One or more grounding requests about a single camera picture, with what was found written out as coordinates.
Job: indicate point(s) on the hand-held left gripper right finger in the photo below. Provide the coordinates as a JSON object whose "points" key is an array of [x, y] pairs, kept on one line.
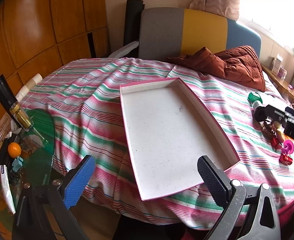
{"points": [[212, 180]]}

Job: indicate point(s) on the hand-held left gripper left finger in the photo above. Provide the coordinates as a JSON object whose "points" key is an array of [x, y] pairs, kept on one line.
{"points": [[79, 180]]}

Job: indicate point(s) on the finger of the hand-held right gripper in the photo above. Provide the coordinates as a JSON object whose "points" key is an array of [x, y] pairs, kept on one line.
{"points": [[264, 111]]}

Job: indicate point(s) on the green plastic spool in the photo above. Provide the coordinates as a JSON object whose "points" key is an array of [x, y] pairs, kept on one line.
{"points": [[255, 97]]}

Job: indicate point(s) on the brown hair claw clip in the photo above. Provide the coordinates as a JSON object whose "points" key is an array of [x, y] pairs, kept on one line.
{"points": [[267, 128]]}

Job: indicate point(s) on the magenta plastic toy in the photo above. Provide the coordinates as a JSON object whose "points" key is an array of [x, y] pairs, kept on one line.
{"points": [[288, 146]]}

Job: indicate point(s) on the pink and white box tray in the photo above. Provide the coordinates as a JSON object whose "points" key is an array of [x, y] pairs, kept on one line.
{"points": [[167, 130]]}

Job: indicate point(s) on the wooden nightstand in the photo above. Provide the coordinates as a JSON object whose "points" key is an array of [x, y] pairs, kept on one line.
{"points": [[282, 82]]}

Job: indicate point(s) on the small red plastic toy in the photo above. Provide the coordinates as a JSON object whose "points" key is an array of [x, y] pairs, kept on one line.
{"points": [[285, 158]]}

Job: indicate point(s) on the purple box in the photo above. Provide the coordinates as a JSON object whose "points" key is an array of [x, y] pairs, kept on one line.
{"points": [[282, 73]]}

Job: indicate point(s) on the white box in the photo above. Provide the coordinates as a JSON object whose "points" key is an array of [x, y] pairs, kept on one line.
{"points": [[276, 65]]}

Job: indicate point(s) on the rust brown down jacket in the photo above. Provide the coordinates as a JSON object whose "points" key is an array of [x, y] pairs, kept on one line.
{"points": [[237, 67]]}

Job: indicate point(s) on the green glass table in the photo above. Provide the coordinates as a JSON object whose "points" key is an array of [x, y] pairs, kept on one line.
{"points": [[40, 140]]}

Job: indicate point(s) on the small blue plastic block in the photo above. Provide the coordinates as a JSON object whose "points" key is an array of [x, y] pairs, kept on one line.
{"points": [[18, 165]]}

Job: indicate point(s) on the striped bed blanket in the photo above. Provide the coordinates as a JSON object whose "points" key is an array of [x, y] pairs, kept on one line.
{"points": [[87, 110]]}

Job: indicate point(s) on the orange tangerine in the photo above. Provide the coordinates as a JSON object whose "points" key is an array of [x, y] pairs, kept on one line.
{"points": [[14, 149]]}

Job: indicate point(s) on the white tube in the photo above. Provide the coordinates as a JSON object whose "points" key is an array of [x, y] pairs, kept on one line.
{"points": [[5, 187]]}

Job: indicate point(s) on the white tissue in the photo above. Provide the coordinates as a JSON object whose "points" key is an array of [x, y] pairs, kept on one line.
{"points": [[14, 128]]}

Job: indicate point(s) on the glass jar with gold lid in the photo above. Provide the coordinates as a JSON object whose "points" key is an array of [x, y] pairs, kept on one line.
{"points": [[20, 116]]}

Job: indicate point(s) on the person's red clothing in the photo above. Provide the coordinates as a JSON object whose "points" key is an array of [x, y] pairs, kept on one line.
{"points": [[292, 217]]}

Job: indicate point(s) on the bright window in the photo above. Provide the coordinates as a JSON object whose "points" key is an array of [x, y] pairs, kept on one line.
{"points": [[269, 10]]}

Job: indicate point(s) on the stack of paper cups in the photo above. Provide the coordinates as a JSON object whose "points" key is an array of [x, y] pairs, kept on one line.
{"points": [[29, 86]]}

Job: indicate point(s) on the black thermos bottle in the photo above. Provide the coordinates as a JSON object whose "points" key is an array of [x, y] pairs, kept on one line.
{"points": [[3, 92]]}

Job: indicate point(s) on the grey yellow blue headboard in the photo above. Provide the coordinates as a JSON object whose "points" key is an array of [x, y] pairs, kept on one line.
{"points": [[159, 35]]}

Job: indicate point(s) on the white foam block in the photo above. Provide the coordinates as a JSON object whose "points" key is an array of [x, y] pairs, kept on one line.
{"points": [[124, 49]]}

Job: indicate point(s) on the black rolled mat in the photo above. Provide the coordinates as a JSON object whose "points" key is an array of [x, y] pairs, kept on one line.
{"points": [[132, 22]]}

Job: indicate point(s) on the wooden wardrobe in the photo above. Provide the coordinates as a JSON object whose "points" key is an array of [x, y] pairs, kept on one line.
{"points": [[37, 25]]}

